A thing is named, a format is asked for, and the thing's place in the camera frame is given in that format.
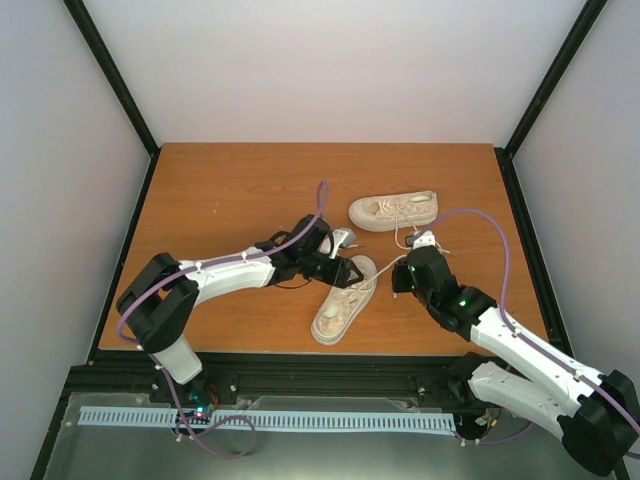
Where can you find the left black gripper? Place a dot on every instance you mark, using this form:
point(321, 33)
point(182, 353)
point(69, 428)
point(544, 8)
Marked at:
point(342, 272)

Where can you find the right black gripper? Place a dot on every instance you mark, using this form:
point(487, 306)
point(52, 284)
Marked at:
point(399, 283)

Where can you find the white lace sneaker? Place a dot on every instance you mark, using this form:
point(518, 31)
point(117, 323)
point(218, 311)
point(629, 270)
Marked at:
point(392, 212)
point(342, 306)

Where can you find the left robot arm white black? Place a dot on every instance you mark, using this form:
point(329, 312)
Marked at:
point(158, 303)

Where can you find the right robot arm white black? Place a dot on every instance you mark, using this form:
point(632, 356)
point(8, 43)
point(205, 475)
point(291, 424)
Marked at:
point(594, 415)

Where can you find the green lit circuit board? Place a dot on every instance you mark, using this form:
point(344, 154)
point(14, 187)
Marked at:
point(198, 403)

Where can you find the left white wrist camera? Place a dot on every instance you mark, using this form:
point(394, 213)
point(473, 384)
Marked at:
point(340, 238)

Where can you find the black aluminium frame rail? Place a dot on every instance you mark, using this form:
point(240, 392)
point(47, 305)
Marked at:
point(431, 381)

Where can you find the right black frame post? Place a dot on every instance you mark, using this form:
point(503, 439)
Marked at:
point(574, 39)

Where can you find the black frame post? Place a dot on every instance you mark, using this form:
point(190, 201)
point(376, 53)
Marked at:
point(574, 39)
point(101, 53)

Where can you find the light blue cable duct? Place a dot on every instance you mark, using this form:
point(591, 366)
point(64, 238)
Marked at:
point(271, 421)

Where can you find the left black frame post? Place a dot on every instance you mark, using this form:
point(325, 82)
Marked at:
point(101, 53)

